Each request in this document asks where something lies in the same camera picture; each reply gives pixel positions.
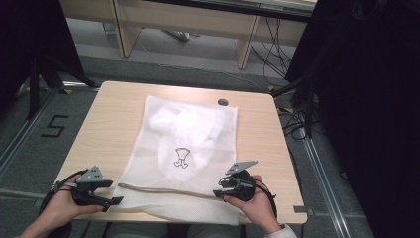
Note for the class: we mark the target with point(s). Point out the person's right hand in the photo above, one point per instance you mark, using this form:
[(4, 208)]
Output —
[(261, 210)]

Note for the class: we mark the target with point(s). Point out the white mesh laundry bag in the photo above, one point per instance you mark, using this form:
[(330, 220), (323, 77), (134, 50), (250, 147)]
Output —
[(148, 185)]

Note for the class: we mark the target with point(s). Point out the black metal stand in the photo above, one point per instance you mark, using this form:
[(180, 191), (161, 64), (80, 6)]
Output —
[(34, 89), (308, 109)]

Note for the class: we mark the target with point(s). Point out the person's left hand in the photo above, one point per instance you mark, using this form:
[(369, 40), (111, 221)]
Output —
[(64, 206)]

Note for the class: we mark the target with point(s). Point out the metal floor rail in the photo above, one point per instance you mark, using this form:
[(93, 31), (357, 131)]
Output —
[(23, 132), (325, 185)]

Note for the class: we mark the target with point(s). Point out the grey tape strip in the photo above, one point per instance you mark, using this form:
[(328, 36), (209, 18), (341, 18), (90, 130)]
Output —
[(302, 209)]

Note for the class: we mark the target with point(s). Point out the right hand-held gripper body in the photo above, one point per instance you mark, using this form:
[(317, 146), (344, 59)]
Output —
[(244, 188)]

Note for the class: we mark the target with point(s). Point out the light wooden desk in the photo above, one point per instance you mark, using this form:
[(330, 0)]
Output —
[(185, 20)]

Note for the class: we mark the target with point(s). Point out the black curtain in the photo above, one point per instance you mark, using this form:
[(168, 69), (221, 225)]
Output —
[(369, 99), (29, 29)]

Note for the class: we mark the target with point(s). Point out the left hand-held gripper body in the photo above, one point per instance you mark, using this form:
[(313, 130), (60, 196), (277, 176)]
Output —
[(86, 177)]

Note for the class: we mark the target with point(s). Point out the white garment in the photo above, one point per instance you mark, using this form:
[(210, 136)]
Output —
[(189, 127)]

